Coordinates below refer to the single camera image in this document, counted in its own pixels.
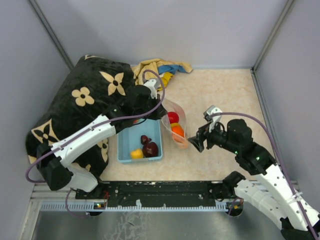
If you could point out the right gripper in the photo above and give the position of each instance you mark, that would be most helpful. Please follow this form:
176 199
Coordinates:
198 140

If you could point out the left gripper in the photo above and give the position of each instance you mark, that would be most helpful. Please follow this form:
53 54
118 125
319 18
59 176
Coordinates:
158 113

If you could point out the orange tangerine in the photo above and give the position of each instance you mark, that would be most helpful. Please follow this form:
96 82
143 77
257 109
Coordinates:
179 131

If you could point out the clear zip top bag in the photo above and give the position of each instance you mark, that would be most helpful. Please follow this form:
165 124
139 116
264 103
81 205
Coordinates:
172 106

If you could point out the small orange mango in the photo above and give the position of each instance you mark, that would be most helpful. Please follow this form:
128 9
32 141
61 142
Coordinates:
181 142

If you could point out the green yellow mango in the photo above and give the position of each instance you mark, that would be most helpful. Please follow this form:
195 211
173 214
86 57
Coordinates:
175 124

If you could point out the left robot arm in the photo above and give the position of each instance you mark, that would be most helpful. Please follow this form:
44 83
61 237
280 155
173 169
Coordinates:
54 161

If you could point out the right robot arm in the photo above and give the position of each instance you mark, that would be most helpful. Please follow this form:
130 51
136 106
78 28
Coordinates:
282 203

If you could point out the yellow blue crumpled cloth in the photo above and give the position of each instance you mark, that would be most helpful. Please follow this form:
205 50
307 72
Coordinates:
158 67

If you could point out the small dark red fruit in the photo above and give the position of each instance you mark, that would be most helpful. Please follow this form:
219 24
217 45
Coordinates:
145 139

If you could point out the light blue plastic basket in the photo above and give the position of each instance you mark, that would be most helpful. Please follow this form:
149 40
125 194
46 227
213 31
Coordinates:
129 140

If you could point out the black floral pillow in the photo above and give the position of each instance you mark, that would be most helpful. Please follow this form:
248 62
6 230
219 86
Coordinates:
90 88

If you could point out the dark red apple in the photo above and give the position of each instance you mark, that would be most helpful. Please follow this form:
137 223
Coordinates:
150 150

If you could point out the yellow peach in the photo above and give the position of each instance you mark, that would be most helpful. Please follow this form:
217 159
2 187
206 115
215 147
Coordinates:
137 154

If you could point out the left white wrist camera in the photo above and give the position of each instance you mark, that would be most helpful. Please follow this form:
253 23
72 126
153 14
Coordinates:
153 85

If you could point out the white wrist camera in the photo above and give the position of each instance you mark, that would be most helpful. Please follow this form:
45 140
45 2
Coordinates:
153 85
212 115

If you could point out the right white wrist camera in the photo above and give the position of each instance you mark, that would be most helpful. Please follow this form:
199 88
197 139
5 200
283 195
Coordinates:
212 115

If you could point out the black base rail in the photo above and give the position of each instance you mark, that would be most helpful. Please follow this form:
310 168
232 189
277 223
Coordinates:
168 195

